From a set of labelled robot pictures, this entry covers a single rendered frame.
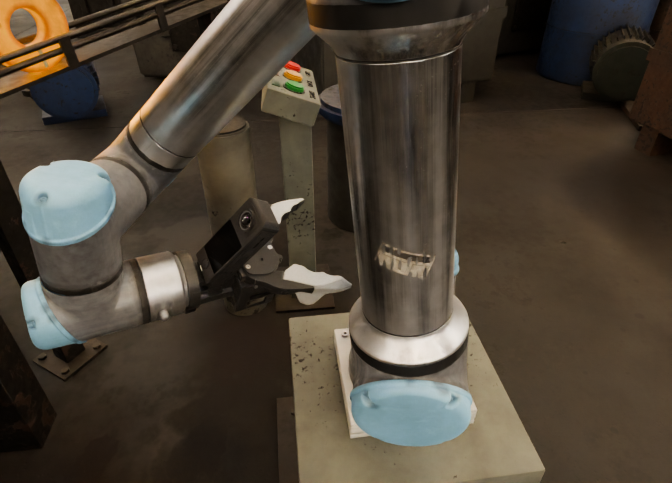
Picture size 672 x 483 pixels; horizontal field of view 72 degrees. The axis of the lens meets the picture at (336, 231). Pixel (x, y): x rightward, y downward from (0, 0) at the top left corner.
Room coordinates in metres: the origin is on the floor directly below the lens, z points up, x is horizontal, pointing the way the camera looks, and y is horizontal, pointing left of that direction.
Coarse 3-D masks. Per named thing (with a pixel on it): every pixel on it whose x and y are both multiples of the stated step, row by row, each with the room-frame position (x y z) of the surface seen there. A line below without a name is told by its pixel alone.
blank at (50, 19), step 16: (0, 0) 0.88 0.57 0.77; (16, 0) 0.90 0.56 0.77; (32, 0) 0.92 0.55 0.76; (48, 0) 0.95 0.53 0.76; (0, 16) 0.87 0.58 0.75; (48, 16) 0.94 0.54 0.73; (64, 16) 0.97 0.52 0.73; (0, 32) 0.86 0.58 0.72; (48, 32) 0.93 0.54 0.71; (64, 32) 0.96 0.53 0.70; (0, 48) 0.85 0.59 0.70; (16, 48) 0.87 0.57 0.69; (48, 48) 0.92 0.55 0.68; (48, 64) 0.92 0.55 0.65
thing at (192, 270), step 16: (272, 240) 0.49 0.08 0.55; (256, 256) 0.45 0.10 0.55; (272, 256) 0.46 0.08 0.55; (192, 272) 0.41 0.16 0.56; (240, 272) 0.43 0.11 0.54; (256, 272) 0.43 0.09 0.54; (272, 272) 0.44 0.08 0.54; (192, 288) 0.39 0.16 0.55; (208, 288) 0.43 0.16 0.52; (224, 288) 0.44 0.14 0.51; (240, 288) 0.42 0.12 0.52; (256, 288) 0.44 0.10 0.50; (192, 304) 0.39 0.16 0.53; (240, 304) 0.43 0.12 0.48; (256, 304) 0.45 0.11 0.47
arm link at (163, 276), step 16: (144, 256) 0.42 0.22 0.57; (160, 256) 0.42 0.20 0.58; (176, 256) 0.43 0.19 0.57; (144, 272) 0.39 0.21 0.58; (160, 272) 0.39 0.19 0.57; (176, 272) 0.40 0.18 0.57; (160, 288) 0.38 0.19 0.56; (176, 288) 0.39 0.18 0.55; (160, 304) 0.37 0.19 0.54; (176, 304) 0.38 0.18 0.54
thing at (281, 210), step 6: (300, 198) 0.58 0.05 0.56; (276, 204) 0.55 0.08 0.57; (282, 204) 0.55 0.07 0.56; (288, 204) 0.55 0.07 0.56; (294, 204) 0.55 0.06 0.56; (300, 204) 0.57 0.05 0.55; (276, 210) 0.54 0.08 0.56; (282, 210) 0.54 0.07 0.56; (288, 210) 0.54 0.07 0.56; (294, 210) 0.56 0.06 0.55; (276, 216) 0.52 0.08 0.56; (282, 216) 0.53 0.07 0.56; (288, 216) 0.54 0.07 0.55
